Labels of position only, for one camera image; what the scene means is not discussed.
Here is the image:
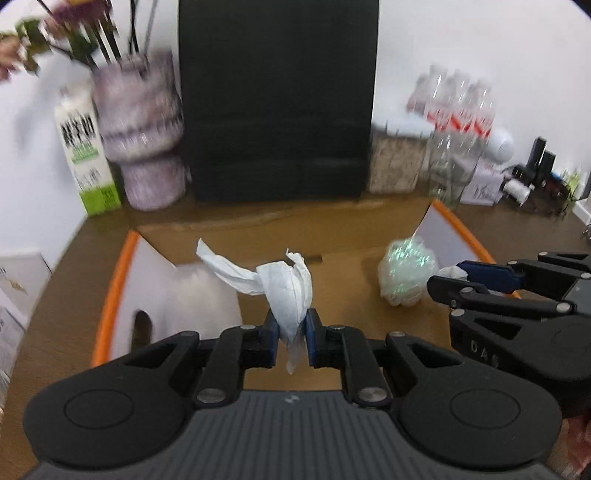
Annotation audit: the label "white tissue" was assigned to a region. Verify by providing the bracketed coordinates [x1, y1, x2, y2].
[196, 237, 313, 376]

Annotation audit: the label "dried flowers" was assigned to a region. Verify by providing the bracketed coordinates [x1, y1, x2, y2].
[0, 0, 161, 85]

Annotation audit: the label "clear drinking glass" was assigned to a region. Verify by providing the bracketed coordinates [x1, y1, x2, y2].
[427, 131, 482, 211]

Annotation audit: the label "iridescent mesh ball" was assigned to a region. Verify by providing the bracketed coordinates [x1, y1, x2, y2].
[377, 237, 441, 308]

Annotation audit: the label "white vented box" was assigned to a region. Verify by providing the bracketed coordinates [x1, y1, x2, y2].
[0, 248, 52, 407]

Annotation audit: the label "purple ceramic vase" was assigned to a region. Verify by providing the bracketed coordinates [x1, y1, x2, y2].
[91, 48, 191, 212]

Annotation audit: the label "black paper bag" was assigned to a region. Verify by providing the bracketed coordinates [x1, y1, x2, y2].
[177, 0, 382, 204]

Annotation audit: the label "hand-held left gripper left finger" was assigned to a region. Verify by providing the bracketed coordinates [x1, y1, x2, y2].
[124, 309, 280, 408]

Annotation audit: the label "black upright device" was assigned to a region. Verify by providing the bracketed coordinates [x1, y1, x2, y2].
[525, 137, 558, 184]

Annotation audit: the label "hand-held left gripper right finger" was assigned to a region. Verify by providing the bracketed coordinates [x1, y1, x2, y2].
[307, 308, 463, 408]

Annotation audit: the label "green and white milk carton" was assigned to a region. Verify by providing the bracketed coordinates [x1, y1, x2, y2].
[54, 85, 123, 217]

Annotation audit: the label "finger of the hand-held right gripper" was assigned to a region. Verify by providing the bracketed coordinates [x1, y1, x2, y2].
[427, 274, 577, 322]
[456, 251, 591, 293]

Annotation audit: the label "orange cardboard box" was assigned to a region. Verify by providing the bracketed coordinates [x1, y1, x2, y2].
[90, 198, 498, 391]

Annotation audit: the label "clear jar of brown pellets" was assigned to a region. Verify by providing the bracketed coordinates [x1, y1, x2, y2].
[368, 121, 431, 195]

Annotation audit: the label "clear water bottle red label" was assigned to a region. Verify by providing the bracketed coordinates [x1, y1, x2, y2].
[464, 80, 498, 140]
[438, 69, 472, 134]
[407, 65, 445, 126]

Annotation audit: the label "white round device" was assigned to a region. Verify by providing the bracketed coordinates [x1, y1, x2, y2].
[482, 129, 516, 163]

